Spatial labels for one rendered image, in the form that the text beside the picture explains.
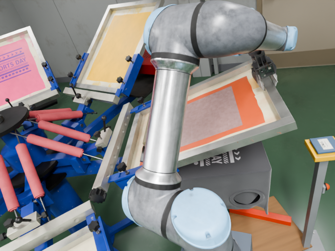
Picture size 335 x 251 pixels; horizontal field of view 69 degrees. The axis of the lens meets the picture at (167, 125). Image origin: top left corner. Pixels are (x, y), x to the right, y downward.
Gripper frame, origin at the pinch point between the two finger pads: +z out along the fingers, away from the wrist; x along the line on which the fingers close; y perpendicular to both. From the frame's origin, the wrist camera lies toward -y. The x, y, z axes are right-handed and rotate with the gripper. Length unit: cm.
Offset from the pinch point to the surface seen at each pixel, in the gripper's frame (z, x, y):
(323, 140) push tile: 33.9, 13.6, 9.9
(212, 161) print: 21.9, -37.2, 12.5
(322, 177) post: 55, 8, 14
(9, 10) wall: -125, -336, -359
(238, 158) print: 25.3, -24.9, 12.9
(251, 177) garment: 29.8, -21.7, 22.6
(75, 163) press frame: -5, -109, 8
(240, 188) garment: 35, -29, 22
